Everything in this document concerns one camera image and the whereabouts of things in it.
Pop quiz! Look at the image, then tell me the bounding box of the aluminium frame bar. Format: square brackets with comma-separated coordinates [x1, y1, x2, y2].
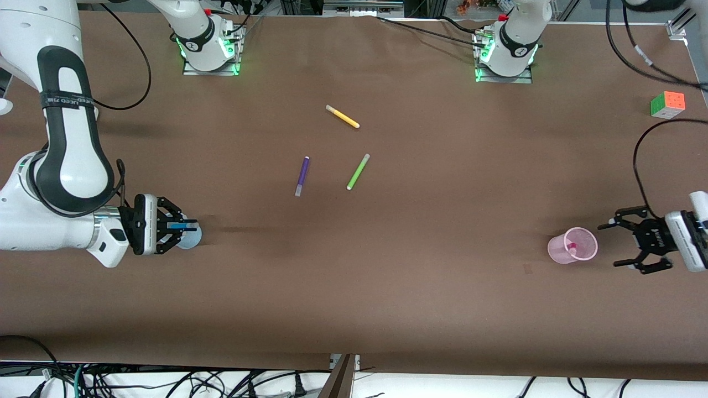
[322, 0, 405, 13]

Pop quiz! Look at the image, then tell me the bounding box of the translucent pink plastic cup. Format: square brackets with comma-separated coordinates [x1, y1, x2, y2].
[548, 227, 599, 265]

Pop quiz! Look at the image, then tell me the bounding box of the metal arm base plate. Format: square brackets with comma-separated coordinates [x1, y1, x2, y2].
[475, 65, 533, 85]
[183, 55, 242, 76]

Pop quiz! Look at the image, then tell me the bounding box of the black cable on table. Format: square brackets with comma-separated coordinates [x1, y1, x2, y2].
[376, 15, 479, 44]

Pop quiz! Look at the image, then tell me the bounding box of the aluminium extrusion corner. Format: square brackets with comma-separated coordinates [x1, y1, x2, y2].
[667, 7, 688, 40]

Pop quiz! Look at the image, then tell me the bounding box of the purple marker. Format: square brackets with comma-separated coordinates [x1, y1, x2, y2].
[294, 156, 310, 197]

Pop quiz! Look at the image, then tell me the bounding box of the yellow marker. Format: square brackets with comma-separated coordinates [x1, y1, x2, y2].
[325, 104, 361, 129]

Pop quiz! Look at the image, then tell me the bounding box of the translucent blue plastic cup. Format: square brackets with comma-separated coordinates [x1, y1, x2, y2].
[176, 213, 203, 250]

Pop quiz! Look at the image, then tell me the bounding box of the brown table cover sheet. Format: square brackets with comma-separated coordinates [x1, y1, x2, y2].
[0, 10, 708, 382]

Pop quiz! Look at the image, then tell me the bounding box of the dark brown post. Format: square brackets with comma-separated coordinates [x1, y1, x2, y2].
[318, 354, 357, 398]

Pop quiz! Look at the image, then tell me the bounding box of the multicoloured puzzle cube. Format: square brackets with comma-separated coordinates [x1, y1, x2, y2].
[650, 91, 686, 120]

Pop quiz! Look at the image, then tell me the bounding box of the green marker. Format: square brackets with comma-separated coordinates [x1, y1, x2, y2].
[346, 154, 371, 191]

